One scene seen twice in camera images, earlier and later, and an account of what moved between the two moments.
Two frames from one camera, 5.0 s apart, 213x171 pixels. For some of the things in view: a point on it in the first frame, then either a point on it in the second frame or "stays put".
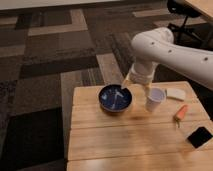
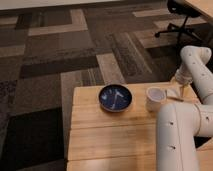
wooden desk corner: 205,7 stays put
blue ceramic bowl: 114,98 stays put
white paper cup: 155,98 stays put
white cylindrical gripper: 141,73 -> 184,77
